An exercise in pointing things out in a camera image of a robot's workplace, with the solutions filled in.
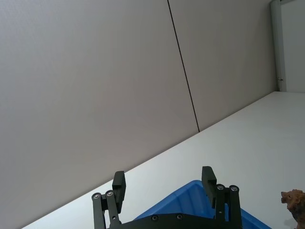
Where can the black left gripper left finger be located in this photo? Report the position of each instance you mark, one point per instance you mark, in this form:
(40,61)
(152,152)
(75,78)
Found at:
(118,190)

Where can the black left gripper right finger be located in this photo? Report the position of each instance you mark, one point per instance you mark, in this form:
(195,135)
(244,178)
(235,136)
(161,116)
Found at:
(208,186)

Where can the blue plastic bin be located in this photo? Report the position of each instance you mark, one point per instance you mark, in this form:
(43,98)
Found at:
(188,201)

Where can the brown animal figure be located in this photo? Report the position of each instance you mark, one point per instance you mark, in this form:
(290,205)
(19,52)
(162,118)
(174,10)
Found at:
(295,205)

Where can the pale grey door frame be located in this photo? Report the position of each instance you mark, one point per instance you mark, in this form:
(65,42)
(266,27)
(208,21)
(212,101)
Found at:
(277,43)

